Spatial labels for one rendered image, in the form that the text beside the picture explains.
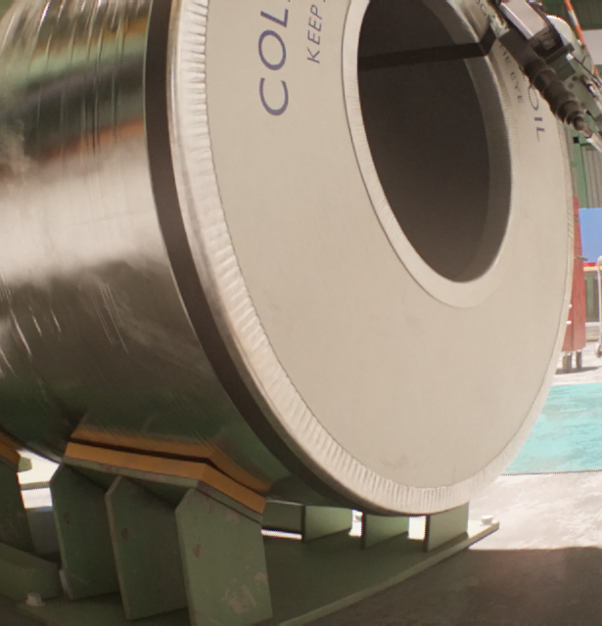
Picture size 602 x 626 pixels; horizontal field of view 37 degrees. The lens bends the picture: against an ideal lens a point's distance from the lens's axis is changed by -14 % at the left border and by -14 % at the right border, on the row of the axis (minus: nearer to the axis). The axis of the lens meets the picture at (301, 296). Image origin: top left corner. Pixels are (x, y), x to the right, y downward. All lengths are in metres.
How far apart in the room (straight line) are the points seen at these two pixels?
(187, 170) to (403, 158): 0.86
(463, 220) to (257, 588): 0.73
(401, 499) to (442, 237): 0.54
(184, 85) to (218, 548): 0.63
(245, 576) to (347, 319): 0.41
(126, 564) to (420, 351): 0.53
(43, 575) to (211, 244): 0.73
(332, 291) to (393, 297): 0.13
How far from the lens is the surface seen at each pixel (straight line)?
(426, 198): 1.75
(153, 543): 1.42
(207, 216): 1.00
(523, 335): 1.67
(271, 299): 1.07
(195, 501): 1.26
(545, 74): 1.57
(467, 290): 1.46
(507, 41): 1.58
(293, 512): 2.17
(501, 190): 1.68
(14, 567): 1.52
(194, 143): 0.99
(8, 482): 1.81
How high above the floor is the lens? 0.49
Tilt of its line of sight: 1 degrees up
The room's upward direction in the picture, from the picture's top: 2 degrees counter-clockwise
